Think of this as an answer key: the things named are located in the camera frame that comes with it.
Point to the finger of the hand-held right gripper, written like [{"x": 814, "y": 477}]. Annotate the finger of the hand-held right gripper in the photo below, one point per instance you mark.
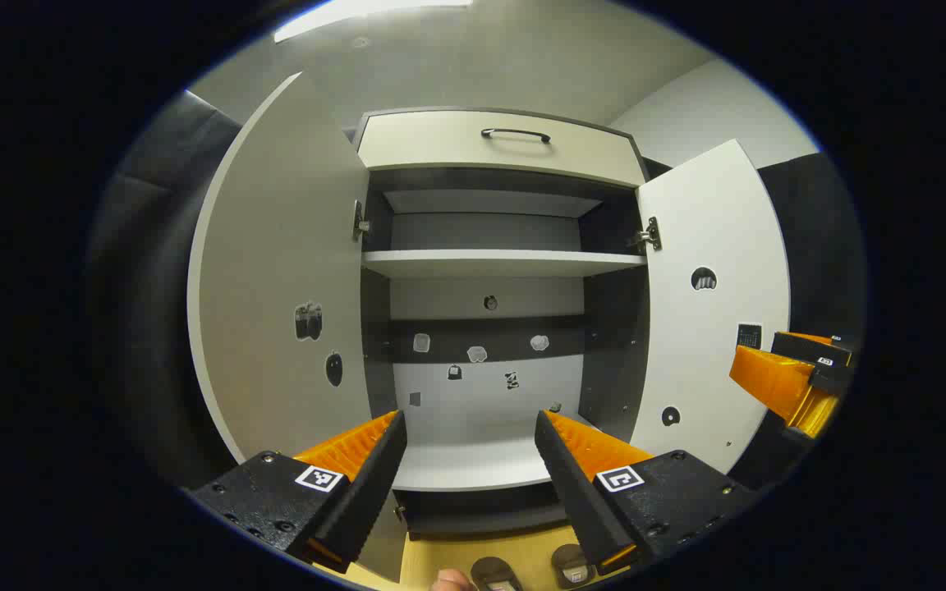
[
  {"x": 810, "y": 349},
  {"x": 773, "y": 382}
]

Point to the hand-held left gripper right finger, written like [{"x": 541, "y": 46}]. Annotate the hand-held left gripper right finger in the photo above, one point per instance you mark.
[{"x": 571, "y": 492}]

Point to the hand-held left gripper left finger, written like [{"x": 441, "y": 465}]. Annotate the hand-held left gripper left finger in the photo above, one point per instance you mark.
[{"x": 366, "y": 492}]

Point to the brown felt shoe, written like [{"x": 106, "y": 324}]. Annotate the brown felt shoe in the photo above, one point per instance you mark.
[
  {"x": 567, "y": 558},
  {"x": 493, "y": 568}
]

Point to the white shoe cabinet door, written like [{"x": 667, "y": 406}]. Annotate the white shoe cabinet door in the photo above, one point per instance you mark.
[
  {"x": 711, "y": 213},
  {"x": 276, "y": 246}
]

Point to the metal door hinge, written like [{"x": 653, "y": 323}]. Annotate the metal door hinge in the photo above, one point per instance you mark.
[
  {"x": 649, "y": 235},
  {"x": 358, "y": 222}
]

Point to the white cabinet shelf board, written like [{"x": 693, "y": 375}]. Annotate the white cabinet shelf board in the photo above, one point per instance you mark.
[{"x": 498, "y": 263}]

